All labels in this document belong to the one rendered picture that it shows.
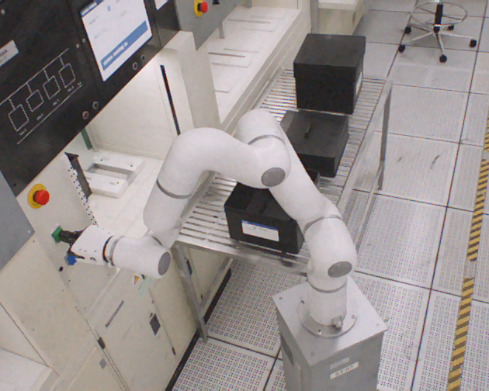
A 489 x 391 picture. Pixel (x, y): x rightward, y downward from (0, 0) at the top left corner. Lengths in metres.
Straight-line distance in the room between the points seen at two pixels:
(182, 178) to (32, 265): 0.53
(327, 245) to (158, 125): 0.98
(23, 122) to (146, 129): 0.85
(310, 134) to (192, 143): 1.17
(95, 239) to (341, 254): 0.65
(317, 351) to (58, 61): 1.11
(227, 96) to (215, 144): 1.41
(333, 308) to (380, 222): 1.48
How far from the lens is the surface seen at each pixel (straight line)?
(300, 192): 1.25
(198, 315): 2.43
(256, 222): 1.84
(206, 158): 1.13
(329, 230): 1.40
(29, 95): 1.39
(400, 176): 3.34
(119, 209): 2.05
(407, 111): 3.89
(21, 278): 1.49
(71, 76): 1.49
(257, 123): 1.18
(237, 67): 2.74
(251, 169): 1.10
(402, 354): 2.57
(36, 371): 1.75
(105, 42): 1.59
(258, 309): 2.69
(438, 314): 2.71
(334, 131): 2.25
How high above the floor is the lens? 2.22
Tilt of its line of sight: 43 degrees down
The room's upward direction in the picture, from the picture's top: 9 degrees counter-clockwise
